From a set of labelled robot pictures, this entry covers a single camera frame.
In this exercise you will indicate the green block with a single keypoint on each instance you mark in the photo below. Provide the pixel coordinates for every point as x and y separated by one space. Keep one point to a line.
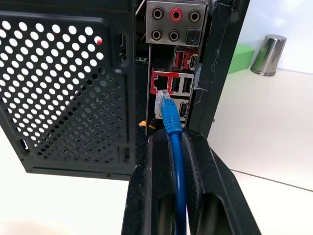
240 58

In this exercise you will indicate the stainless steel cup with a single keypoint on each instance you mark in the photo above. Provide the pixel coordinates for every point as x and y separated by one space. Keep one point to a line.
269 55

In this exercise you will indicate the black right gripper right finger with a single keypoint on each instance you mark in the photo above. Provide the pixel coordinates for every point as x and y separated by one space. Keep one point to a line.
220 186

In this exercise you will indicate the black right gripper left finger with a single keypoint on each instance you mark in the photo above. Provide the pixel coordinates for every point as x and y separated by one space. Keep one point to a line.
144 186

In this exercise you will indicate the black computer tower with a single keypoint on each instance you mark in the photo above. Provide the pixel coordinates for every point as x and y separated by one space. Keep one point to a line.
73 85

